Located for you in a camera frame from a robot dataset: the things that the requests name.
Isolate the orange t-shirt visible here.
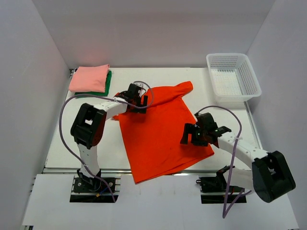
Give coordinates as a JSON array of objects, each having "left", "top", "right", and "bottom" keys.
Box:
[{"left": 113, "top": 81, "right": 214, "bottom": 184}]

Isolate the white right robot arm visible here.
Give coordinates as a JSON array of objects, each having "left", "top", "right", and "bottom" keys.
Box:
[{"left": 180, "top": 123, "right": 296, "bottom": 203}]

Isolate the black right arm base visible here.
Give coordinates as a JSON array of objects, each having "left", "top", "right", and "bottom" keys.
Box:
[{"left": 196, "top": 166, "right": 247, "bottom": 204}]

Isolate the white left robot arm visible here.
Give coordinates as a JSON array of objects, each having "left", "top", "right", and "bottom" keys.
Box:
[{"left": 71, "top": 91, "right": 149, "bottom": 179}]

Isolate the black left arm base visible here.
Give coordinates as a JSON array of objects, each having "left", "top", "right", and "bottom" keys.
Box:
[{"left": 70, "top": 169, "right": 119, "bottom": 203}]

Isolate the folded green t-shirt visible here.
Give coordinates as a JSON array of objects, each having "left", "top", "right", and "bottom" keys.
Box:
[{"left": 74, "top": 70, "right": 112, "bottom": 97}]

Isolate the folded pink t-shirt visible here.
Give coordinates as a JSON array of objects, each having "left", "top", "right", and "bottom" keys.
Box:
[{"left": 69, "top": 64, "right": 110, "bottom": 92}]

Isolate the white plastic basket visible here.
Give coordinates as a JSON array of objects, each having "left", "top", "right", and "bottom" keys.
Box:
[{"left": 206, "top": 53, "right": 262, "bottom": 104}]

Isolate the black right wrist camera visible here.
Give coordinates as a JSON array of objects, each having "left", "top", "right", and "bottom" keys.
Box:
[{"left": 195, "top": 113, "right": 218, "bottom": 131}]

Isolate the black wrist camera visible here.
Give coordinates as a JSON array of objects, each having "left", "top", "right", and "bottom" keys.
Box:
[
  {"left": 126, "top": 83, "right": 144, "bottom": 99},
  {"left": 195, "top": 113, "right": 218, "bottom": 131}
]

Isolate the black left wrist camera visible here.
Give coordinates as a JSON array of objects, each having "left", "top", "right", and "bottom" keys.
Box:
[{"left": 126, "top": 83, "right": 144, "bottom": 99}]

